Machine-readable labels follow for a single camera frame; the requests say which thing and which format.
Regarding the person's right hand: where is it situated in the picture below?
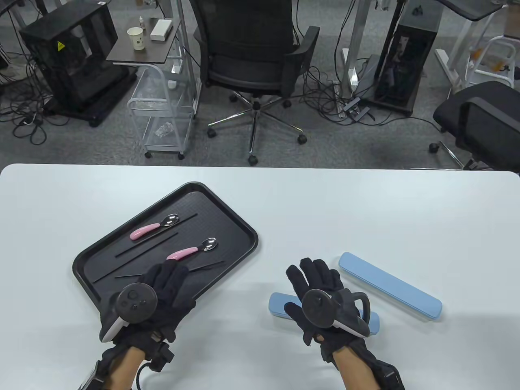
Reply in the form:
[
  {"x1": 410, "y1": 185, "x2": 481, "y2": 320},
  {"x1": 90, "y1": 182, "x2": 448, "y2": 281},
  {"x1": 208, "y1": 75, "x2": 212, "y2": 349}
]
[{"x1": 284, "y1": 258, "x2": 368, "y2": 368}]

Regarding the black computer case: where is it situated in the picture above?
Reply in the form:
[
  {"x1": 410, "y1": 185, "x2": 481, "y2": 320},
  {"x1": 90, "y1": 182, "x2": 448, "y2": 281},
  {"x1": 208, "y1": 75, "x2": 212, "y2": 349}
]
[{"x1": 19, "y1": 3, "x2": 119, "y2": 111}]

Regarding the black wheeled platform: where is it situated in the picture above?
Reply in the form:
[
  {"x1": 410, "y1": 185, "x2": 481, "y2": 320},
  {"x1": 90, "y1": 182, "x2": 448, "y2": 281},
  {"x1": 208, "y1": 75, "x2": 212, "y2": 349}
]
[{"x1": 43, "y1": 69, "x2": 139, "y2": 128}]

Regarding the grey flat panel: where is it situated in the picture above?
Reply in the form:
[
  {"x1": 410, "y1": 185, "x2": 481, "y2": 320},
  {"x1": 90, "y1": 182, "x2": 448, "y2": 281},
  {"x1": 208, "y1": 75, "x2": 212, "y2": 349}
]
[{"x1": 357, "y1": 54, "x2": 382, "y2": 99}]

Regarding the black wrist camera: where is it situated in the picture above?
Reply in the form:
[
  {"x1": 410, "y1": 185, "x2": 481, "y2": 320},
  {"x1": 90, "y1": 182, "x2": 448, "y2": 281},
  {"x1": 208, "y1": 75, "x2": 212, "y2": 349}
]
[{"x1": 140, "y1": 331, "x2": 176, "y2": 372}]

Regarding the person's left hand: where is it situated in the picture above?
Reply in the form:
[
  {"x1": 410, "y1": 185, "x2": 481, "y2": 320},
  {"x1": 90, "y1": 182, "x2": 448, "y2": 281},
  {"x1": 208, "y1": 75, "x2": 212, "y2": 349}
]
[{"x1": 118, "y1": 260, "x2": 196, "y2": 353}]

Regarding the black white hand controller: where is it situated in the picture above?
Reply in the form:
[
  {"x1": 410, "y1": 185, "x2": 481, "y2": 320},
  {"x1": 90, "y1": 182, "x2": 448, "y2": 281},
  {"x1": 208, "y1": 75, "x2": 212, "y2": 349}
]
[
  {"x1": 99, "y1": 284, "x2": 158, "y2": 343},
  {"x1": 301, "y1": 288, "x2": 371, "y2": 339}
]

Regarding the white flat box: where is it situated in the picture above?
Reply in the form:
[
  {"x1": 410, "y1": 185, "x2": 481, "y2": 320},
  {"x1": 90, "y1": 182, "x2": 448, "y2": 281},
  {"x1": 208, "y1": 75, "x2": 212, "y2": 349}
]
[{"x1": 150, "y1": 19, "x2": 173, "y2": 41}]

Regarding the blue sliding lunch box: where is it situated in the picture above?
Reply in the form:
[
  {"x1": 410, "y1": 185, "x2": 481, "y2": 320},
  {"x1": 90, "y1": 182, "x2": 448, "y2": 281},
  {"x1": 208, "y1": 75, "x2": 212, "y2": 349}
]
[
  {"x1": 269, "y1": 292, "x2": 380, "y2": 337},
  {"x1": 338, "y1": 252, "x2": 443, "y2": 321}
]

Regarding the grey power strip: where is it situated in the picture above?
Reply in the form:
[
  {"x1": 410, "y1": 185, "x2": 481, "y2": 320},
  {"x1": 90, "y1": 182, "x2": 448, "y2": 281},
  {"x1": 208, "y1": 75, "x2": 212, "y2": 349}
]
[{"x1": 336, "y1": 97, "x2": 376, "y2": 121}]

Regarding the person's left forearm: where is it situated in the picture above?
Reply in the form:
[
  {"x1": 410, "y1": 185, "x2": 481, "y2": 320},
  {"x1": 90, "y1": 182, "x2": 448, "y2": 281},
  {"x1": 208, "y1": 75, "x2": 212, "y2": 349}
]
[{"x1": 102, "y1": 345, "x2": 147, "y2": 390}]

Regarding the brown side table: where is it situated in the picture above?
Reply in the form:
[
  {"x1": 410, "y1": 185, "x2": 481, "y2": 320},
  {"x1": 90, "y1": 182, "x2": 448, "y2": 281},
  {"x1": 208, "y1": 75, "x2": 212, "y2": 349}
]
[{"x1": 106, "y1": 18, "x2": 182, "y2": 65}]

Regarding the dark grey desk top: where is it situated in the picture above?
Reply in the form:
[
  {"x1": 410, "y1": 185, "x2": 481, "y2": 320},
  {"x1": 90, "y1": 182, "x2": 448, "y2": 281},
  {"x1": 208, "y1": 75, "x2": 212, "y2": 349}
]
[{"x1": 437, "y1": 0, "x2": 510, "y2": 22}]

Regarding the grey metal pole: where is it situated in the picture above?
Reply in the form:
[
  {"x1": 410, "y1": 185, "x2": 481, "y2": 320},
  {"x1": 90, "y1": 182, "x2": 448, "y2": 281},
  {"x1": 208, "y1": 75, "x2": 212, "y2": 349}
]
[{"x1": 174, "y1": 0, "x2": 200, "y2": 119}]

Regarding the white tubular stool frame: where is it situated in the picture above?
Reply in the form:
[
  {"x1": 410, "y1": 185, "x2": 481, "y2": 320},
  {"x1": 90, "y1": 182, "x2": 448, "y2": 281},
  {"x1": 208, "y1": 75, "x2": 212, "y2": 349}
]
[{"x1": 463, "y1": 36, "x2": 518, "y2": 88}]

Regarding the white desk leg with foot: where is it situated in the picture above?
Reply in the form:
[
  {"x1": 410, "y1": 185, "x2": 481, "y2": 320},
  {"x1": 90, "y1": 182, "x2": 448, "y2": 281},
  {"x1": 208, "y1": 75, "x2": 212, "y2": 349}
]
[{"x1": 435, "y1": 16, "x2": 488, "y2": 96}]

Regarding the black labelled wrist box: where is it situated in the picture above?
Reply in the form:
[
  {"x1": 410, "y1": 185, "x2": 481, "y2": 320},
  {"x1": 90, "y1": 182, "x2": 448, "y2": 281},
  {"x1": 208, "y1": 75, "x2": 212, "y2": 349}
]
[
  {"x1": 366, "y1": 357, "x2": 407, "y2": 390},
  {"x1": 77, "y1": 360, "x2": 103, "y2": 390}
]

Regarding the black padded office chair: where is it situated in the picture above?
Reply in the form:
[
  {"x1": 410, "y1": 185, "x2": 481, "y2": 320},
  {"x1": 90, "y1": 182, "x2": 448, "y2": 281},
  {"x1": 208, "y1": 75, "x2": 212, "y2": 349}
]
[{"x1": 429, "y1": 80, "x2": 520, "y2": 171}]

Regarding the black grey computer tower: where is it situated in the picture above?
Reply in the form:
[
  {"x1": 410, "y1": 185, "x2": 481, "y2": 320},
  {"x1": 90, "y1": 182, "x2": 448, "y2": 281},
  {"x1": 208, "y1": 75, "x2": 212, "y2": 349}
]
[{"x1": 373, "y1": 0, "x2": 443, "y2": 114}]

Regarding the pink handled spoon utensil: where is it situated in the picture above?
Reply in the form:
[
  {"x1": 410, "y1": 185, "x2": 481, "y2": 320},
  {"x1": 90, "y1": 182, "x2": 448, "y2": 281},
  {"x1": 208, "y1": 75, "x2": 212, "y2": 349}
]
[
  {"x1": 166, "y1": 238, "x2": 218, "y2": 261},
  {"x1": 130, "y1": 214, "x2": 180, "y2": 241}
]

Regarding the black mesh office chair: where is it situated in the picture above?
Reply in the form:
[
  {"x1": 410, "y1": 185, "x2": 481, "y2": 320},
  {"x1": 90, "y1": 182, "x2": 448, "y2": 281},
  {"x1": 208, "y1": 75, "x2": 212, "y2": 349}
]
[{"x1": 190, "y1": 0, "x2": 321, "y2": 166}]

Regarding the person's right forearm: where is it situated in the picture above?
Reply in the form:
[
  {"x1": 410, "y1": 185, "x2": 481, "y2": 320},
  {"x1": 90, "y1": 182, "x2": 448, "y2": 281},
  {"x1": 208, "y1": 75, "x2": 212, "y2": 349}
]
[{"x1": 332, "y1": 349, "x2": 386, "y2": 390}]

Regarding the black cable bundle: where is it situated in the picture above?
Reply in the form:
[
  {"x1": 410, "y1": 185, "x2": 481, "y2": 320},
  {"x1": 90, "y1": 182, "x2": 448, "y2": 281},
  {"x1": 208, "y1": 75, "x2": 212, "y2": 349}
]
[
  {"x1": 0, "y1": 49, "x2": 53, "y2": 145},
  {"x1": 303, "y1": 61, "x2": 443, "y2": 130}
]

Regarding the black plastic tray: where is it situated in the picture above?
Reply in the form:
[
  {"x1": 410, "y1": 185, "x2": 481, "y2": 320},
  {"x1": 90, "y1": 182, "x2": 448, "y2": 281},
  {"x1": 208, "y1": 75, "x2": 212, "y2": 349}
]
[{"x1": 72, "y1": 182, "x2": 259, "y2": 313}]

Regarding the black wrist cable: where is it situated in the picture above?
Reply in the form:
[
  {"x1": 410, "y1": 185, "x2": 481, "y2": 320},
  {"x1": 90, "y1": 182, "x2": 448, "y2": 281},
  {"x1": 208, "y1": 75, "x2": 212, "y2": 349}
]
[{"x1": 135, "y1": 360, "x2": 158, "y2": 390}]

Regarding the white wheeled wire cart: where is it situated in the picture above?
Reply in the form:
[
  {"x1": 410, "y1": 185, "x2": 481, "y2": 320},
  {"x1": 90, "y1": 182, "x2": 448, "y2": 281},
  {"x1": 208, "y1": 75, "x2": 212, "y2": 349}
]
[{"x1": 127, "y1": 65, "x2": 200, "y2": 160}]

